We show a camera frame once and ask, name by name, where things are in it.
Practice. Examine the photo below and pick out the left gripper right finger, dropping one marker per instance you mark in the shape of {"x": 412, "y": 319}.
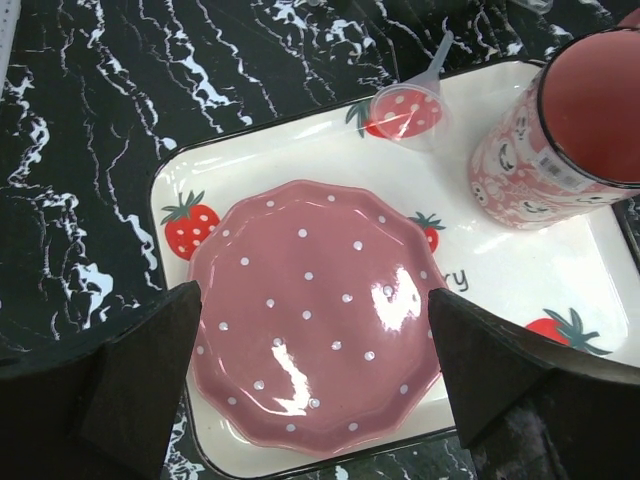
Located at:
{"x": 527, "y": 407}

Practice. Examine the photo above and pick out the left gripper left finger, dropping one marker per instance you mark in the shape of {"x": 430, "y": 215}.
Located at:
{"x": 100, "y": 404}

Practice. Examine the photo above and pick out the clear plastic funnel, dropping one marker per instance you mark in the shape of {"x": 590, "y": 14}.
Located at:
{"x": 414, "y": 113}

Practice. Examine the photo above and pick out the white strawberry tray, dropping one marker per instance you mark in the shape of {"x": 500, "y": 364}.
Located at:
{"x": 576, "y": 280}

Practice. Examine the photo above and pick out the pink polka dot plate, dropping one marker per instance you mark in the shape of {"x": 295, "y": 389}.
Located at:
{"x": 314, "y": 333}

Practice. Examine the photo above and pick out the pink ceramic mug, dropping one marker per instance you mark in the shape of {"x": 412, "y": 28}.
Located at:
{"x": 569, "y": 144}

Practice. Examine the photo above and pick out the white perforated plastic basket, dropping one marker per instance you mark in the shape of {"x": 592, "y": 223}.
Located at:
{"x": 9, "y": 11}

